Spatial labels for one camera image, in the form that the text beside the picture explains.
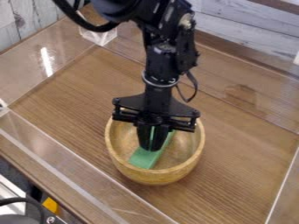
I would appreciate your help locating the clear acrylic tray wall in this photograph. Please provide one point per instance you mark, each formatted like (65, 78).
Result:
(84, 190)

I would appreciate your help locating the yellow and black device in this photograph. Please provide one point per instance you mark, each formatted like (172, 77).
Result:
(46, 213)

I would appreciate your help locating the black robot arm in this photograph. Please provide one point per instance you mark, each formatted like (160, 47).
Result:
(167, 24)

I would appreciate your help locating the clear acrylic corner bracket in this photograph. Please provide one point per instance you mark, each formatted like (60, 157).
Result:
(99, 38)

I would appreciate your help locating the green rectangular block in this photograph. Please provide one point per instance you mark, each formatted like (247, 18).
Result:
(144, 159)

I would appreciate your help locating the brown wooden bowl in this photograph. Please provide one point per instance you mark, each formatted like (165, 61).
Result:
(153, 168)

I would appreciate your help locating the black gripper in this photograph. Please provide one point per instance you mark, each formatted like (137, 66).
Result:
(155, 108)

